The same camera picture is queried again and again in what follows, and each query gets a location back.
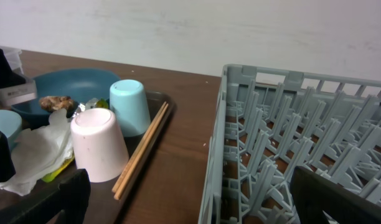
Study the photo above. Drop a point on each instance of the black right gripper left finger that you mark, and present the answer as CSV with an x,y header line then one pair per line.
x,y
67,199

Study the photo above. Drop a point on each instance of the wooden chopstick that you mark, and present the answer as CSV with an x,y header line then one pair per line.
x,y
140,146
143,152

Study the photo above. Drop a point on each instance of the grey dishwasher rack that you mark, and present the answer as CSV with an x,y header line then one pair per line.
x,y
269,121

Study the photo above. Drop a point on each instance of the white crumpled napkin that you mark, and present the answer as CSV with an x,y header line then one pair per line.
x,y
40,152

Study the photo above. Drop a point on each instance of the brown food scrap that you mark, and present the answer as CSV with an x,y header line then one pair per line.
x,y
55,103

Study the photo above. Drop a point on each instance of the dark blue bowl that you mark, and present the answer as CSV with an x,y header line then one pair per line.
x,y
81,84

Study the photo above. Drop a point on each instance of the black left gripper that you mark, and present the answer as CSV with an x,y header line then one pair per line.
x,y
14,88

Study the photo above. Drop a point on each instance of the light blue small bowl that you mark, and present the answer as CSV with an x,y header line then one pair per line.
x,y
10,126

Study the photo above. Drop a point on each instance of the pink cup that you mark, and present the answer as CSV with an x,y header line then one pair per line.
x,y
98,144

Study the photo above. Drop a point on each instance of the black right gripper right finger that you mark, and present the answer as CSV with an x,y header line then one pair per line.
x,y
316,198

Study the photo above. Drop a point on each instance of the light blue cup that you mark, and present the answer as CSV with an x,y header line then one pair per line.
x,y
129,104

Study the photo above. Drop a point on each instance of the foil snack wrapper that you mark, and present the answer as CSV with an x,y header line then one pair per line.
x,y
92,103

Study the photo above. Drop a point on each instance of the clear plastic bin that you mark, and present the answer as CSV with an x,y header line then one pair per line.
x,y
12,56

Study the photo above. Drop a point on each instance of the yellow green wrapper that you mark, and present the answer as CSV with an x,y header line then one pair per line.
x,y
51,176

